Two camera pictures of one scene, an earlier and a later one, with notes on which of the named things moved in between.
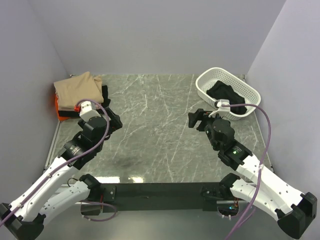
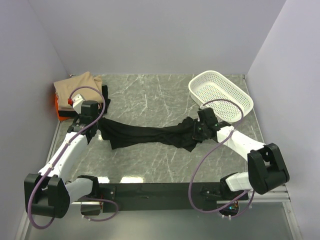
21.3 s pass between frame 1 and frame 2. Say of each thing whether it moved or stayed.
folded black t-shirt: stayed
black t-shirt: moved
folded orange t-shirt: stayed
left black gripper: moved
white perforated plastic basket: moved
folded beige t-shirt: stayed
